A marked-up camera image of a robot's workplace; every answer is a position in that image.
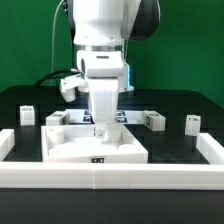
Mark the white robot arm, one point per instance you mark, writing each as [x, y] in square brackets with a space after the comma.
[100, 29]

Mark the white sheet with tags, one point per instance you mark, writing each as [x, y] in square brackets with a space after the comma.
[127, 117]

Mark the white square tabletop part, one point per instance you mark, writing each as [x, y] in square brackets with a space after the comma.
[80, 144]

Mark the white U-shaped obstacle fence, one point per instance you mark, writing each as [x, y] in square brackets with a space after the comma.
[104, 176]

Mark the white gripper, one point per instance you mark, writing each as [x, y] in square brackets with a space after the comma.
[101, 71]

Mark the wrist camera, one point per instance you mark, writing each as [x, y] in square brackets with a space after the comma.
[70, 87]

